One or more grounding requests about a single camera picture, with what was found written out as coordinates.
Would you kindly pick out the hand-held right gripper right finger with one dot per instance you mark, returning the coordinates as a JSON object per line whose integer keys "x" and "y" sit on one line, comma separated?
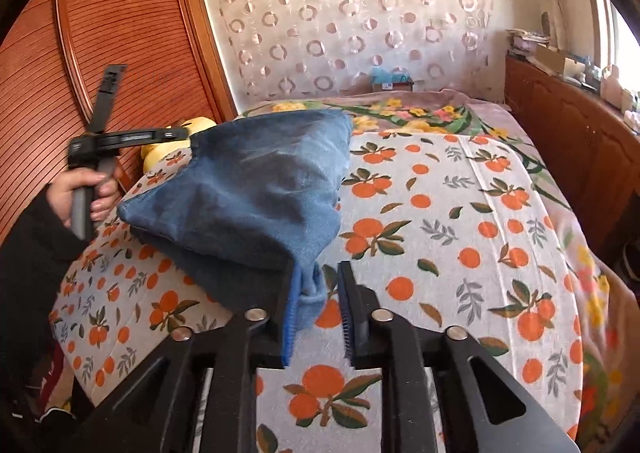
{"x": 347, "y": 313}

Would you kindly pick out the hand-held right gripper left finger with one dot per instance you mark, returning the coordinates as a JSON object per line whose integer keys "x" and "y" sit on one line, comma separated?
{"x": 291, "y": 313}

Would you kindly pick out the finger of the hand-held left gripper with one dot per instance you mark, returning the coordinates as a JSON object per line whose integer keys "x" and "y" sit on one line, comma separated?
{"x": 150, "y": 137}

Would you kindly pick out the blue denim pants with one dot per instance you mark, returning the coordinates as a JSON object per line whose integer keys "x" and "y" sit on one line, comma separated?
{"x": 250, "y": 193}

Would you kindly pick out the person's left forearm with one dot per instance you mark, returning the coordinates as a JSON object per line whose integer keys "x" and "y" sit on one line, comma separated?
{"x": 30, "y": 283}

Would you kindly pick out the person's left hand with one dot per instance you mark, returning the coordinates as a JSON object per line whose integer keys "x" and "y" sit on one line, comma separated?
{"x": 62, "y": 198}

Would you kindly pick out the yellow plush toy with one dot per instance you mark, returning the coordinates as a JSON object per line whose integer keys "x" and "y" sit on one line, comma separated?
{"x": 160, "y": 155}

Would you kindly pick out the wooden slatted wardrobe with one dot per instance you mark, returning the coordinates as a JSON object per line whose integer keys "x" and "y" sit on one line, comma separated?
{"x": 140, "y": 33}

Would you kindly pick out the orange fruit print bed sheet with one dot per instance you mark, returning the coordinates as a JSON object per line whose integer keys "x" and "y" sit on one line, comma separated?
{"x": 450, "y": 233}

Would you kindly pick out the floral pink blanket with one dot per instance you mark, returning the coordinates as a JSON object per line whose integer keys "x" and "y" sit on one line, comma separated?
{"x": 400, "y": 110}

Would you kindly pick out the small cardboard box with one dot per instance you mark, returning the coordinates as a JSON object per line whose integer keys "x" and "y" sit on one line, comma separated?
{"x": 395, "y": 85}

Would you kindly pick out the circle pattern sheer curtain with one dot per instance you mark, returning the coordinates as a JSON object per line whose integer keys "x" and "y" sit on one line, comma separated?
{"x": 350, "y": 8}

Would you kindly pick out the light blue plastic bag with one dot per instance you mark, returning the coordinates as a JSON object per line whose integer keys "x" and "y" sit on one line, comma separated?
{"x": 385, "y": 74}

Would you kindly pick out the long wooden cabinet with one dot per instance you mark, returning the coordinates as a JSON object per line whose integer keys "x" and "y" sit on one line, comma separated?
{"x": 575, "y": 133}

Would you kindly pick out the stack of papers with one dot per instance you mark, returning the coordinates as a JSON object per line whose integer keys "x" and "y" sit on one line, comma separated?
{"x": 525, "y": 40}

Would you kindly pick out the open cardboard box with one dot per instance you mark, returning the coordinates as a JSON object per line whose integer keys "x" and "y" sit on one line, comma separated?
{"x": 555, "y": 60}

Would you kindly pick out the beige jug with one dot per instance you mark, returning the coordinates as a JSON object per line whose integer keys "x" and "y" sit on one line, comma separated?
{"x": 612, "y": 85}

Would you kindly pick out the window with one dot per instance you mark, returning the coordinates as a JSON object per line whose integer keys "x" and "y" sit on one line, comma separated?
{"x": 615, "y": 18}

